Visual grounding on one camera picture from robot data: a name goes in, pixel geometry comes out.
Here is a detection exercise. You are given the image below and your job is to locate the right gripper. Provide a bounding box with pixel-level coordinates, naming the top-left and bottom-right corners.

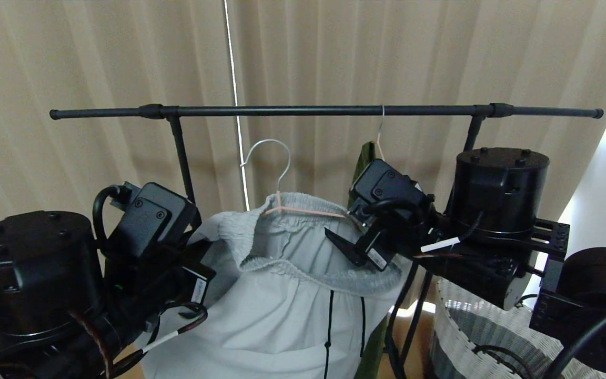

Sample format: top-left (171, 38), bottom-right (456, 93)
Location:
top-left (324, 210), bottom-right (441, 272)

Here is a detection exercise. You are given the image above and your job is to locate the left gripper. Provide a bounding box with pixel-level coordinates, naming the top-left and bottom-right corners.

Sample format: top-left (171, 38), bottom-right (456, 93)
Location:
top-left (103, 245), bottom-right (217, 338)

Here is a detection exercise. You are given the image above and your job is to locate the pink clothes hanger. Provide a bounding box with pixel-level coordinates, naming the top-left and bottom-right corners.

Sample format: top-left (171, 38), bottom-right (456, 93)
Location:
top-left (376, 105), bottom-right (386, 161)
top-left (240, 138), bottom-right (348, 219)

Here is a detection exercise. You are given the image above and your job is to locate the green long-sleeved shirt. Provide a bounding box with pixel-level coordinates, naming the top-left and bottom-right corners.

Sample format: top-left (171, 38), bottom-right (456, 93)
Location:
top-left (353, 141), bottom-right (388, 379)

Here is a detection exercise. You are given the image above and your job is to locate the pale blue-grey garment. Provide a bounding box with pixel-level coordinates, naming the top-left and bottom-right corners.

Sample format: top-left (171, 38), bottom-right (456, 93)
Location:
top-left (136, 192), bottom-right (414, 379)

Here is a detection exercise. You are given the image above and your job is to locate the white laundry basket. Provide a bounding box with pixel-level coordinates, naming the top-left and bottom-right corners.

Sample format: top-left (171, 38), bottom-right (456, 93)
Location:
top-left (428, 278), bottom-right (606, 379)

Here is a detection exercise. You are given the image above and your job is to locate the black clothes rack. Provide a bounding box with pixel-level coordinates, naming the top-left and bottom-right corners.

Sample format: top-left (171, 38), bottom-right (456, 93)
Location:
top-left (49, 103), bottom-right (603, 379)

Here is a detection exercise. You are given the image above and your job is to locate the beige curtain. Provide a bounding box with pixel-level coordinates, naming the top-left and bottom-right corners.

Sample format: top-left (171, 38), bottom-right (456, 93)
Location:
top-left (0, 0), bottom-right (606, 316)

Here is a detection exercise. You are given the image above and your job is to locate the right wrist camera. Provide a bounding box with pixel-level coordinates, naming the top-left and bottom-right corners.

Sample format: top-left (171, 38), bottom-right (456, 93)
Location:
top-left (349, 159), bottom-right (435, 227)

